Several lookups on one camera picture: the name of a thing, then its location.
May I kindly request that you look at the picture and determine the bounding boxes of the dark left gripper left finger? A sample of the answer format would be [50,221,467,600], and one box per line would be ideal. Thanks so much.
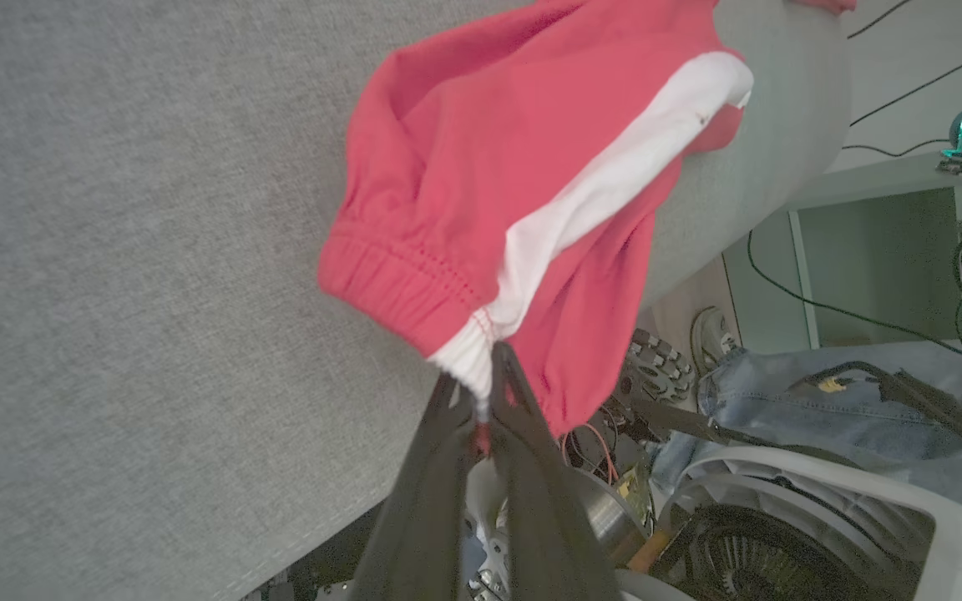
[352,371,483,601]

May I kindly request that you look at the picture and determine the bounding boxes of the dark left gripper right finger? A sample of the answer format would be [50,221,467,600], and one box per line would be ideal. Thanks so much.
[485,341,620,601]

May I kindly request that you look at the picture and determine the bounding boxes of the red shorts white stripes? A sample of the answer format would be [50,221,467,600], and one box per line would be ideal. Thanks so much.
[316,0,757,440]

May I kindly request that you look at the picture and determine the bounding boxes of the grey shoe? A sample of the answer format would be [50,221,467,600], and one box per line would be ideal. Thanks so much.
[689,306,741,378]

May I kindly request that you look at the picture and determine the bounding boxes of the blue denim jeans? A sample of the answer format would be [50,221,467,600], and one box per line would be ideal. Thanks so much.
[652,341,962,535]

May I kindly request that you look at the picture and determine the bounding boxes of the large grey fabric sofa seat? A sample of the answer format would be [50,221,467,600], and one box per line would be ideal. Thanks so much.
[0,0,854,601]

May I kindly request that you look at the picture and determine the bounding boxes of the thin black floor cable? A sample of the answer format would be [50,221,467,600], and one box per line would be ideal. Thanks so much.
[840,138,951,160]
[847,0,916,40]
[746,230,962,358]
[848,50,962,129]

